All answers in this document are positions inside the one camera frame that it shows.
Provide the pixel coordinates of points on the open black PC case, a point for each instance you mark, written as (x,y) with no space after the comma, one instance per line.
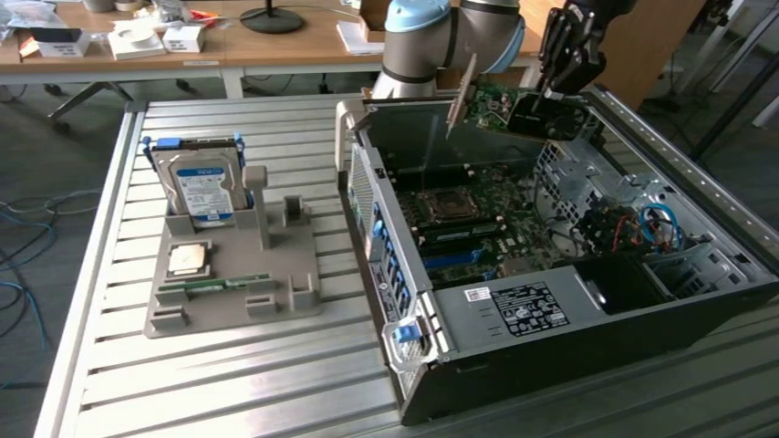
(609,347)

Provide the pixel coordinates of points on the white box black lid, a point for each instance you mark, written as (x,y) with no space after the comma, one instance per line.
(61,43)

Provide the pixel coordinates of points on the white paper stack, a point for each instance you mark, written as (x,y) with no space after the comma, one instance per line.
(359,38)

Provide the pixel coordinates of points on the brown cardboard box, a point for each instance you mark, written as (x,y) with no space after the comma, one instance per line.
(373,16)

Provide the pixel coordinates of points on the black round lamp base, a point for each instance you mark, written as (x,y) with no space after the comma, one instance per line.
(271,20)

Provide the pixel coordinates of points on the hard disk with blue rails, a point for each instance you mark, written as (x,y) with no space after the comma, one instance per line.
(201,191)

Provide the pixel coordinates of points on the metal disk bay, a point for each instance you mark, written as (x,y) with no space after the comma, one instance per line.
(694,269)

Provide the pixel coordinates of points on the perforated metal drive cage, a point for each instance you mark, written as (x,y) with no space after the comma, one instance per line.
(573,173)

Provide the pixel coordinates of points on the clear plastic bags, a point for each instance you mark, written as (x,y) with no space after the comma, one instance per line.
(31,13)

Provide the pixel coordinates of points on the small white carton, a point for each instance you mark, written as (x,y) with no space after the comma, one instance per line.
(183,41)

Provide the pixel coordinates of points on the white box with tape roll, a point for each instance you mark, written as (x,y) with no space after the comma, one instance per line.
(137,43)

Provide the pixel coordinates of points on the white wall socket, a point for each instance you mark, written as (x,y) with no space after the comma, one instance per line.
(673,69)

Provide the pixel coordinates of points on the green graphics card black fan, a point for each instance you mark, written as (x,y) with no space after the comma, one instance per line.
(497,107)

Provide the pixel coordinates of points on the grey plastic parts rack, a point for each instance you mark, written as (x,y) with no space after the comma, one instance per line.
(243,260)

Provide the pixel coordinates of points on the CPU socket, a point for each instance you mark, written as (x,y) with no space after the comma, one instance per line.
(450,205)

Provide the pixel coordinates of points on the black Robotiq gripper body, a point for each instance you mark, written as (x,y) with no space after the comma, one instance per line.
(602,11)

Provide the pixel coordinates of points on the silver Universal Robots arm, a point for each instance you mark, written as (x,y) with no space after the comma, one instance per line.
(414,45)

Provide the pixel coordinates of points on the tall wooden cabinet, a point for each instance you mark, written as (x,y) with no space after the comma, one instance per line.
(658,45)

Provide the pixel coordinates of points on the grey power supply unit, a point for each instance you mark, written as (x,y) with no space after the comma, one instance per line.
(524,305)

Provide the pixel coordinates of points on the dark metal post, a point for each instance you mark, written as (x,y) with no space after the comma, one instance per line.
(740,91)

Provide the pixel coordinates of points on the green RAM stick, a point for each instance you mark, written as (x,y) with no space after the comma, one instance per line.
(213,284)

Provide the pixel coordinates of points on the square CPU chip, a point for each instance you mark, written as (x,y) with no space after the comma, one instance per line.
(187,260)

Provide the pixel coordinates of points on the grey cup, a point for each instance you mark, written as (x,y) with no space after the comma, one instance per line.
(99,4)

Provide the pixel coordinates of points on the green motherboard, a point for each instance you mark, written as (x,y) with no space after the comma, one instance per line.
(530,237)

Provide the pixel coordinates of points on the blue case latch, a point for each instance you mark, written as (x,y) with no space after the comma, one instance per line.
(407,332)

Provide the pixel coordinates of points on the beige tape roll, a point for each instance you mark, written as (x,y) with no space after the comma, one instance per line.
(129,4)

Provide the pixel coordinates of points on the blue expansion slot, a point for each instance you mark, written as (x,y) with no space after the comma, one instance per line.
(454,260)

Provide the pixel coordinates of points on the installed black RAM stick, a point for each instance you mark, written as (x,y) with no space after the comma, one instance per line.
(464,232)

